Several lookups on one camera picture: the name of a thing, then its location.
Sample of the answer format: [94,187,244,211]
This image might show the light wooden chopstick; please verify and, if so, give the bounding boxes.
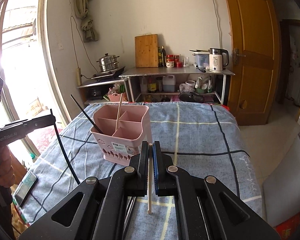
[115,93,123,131]
[147,143,153,215]

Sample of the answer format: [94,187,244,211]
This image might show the white plastic jug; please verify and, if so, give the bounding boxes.
[162,75,175,93]

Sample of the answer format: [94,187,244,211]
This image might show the induction cooker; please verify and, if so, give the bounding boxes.
[91,66,125,81]

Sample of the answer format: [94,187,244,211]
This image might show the hanging cloth bag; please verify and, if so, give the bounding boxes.
[75,0,99,42]

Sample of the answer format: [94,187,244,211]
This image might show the stainless steel steamer pot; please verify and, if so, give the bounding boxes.
[97,53,119,73]

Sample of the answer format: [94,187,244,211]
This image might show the smartphone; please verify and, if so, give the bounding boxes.
[13,171,38,207]

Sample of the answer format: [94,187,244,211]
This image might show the clear plastic container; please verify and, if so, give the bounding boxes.
[193,51,209,69]

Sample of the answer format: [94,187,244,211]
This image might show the black chopstick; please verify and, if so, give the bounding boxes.
[50,108,81,185]
[70,94,103,134]
[122,197,137,239]

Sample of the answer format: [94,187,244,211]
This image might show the small pink basket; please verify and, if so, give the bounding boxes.
[108,92,128,102]

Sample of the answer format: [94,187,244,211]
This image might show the pink plastic chopstick basket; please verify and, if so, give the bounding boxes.
[90,104,153,166]

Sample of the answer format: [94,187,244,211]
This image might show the black wok lid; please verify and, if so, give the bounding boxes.
[178,92,205,103]

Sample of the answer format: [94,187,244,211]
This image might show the red lidded jar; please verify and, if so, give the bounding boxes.
[165,55,174,68]

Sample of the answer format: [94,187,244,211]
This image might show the metal kitchen shelf table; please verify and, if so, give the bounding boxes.
[120,65,234,104]

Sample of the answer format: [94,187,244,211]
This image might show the white electric kettle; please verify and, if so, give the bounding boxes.
[209,48,229,72]

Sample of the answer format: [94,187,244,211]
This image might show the left hand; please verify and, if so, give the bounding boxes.
[0,146,15,188]

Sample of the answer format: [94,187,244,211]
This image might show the bamboo cutting board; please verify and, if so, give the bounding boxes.
[135,34,159,68]

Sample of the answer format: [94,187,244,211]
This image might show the low side metal table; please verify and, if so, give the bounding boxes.
[77,77,130,105]

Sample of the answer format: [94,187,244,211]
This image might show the wooden door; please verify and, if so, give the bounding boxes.
[226,0,280,126]

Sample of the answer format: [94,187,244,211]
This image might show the dark sauce bottle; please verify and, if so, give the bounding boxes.
[161,46,166,67]

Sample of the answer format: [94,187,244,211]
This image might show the window frame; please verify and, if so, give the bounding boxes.
[0,0,73,156]

